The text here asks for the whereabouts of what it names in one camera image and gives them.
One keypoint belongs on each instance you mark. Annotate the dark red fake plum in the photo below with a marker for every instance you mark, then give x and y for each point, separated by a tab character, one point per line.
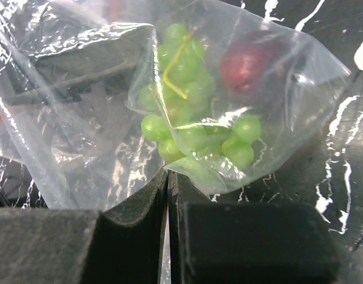
247	58

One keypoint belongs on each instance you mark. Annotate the red zip clear bag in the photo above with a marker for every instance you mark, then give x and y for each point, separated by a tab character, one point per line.
97	96

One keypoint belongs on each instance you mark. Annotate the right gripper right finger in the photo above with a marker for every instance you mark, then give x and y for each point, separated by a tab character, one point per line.
251	242

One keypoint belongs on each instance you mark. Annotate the green fake grapes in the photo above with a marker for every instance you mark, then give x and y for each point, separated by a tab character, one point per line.
180	107

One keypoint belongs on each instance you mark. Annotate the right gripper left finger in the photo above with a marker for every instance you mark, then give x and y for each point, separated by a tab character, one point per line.
120	245

